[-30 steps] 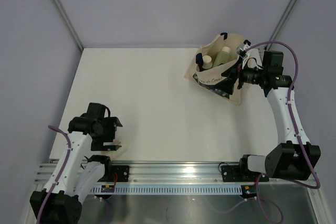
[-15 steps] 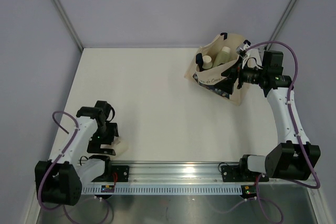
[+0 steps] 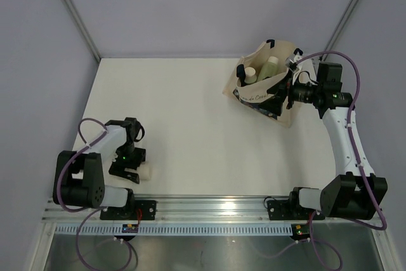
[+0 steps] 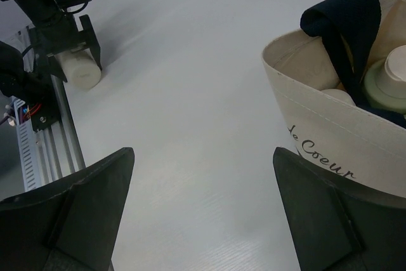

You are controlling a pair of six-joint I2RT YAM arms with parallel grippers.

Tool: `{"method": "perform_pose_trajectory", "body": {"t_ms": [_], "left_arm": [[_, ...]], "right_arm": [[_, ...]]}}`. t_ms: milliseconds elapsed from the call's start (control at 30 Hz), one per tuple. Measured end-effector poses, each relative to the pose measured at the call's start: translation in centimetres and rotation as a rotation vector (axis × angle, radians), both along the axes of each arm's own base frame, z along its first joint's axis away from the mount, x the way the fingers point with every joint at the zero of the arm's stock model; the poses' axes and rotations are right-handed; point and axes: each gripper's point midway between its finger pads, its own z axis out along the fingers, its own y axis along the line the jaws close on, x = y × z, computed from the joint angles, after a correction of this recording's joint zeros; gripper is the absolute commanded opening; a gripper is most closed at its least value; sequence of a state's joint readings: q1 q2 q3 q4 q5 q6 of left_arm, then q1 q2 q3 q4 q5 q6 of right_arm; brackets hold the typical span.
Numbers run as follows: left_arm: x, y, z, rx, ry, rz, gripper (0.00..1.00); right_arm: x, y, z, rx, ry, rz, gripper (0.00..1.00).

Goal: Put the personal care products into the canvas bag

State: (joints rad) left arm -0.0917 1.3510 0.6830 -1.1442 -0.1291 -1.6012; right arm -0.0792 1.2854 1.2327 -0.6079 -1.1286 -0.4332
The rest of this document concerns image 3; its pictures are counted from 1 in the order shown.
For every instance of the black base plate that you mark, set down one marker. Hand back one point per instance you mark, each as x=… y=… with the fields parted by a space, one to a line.
x=145 y=209
x=286 y=209

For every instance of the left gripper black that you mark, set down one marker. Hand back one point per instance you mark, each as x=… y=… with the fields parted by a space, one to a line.
x=139 y=158

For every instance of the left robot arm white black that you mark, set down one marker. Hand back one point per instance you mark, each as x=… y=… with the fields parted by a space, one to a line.
x=79 y=176

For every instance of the aluminium mounting rail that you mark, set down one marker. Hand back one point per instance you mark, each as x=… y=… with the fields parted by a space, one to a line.
x=180 y=209

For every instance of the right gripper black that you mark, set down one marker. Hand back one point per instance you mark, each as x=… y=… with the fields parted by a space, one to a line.
x=284 y=87

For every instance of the right aluminium frame post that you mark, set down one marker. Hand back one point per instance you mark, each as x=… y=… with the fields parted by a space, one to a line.
x=341 y=25

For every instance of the white slotted cable duct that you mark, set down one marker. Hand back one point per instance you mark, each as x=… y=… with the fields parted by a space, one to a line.
x=188 y=229

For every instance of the aluminium frame post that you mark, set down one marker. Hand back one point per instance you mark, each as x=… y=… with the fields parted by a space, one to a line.
x=82 y=29
x=341 y=25

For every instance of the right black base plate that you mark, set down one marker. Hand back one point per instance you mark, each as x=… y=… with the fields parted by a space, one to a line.
x=286 y=209

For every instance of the beige canvas tote bag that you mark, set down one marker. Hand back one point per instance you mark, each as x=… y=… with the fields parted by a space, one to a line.
x=251 y=95

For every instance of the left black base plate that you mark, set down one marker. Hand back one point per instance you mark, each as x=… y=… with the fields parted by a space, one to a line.
x=145 y=209

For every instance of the pale bottle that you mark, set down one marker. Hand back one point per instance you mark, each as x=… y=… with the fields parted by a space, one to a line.
x=269 y=68

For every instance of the left aluminium frame post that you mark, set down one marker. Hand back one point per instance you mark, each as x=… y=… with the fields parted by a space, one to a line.
x=82 y=29

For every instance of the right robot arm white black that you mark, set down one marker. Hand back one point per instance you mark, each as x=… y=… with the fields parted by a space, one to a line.
x=356 y=192

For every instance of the cream bottle with lettering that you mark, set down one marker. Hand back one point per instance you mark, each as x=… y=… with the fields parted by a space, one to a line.
x=144 y=172

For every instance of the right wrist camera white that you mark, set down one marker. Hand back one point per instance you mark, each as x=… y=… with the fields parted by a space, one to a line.
x=292 y=63

